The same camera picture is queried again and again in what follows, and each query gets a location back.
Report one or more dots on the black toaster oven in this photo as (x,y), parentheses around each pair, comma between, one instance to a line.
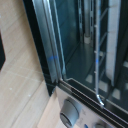
(80,50)

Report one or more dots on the grey oven knob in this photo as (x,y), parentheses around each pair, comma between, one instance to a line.
(69,113)
(100,125)

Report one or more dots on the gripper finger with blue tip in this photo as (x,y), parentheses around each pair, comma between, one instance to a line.
(1,50)

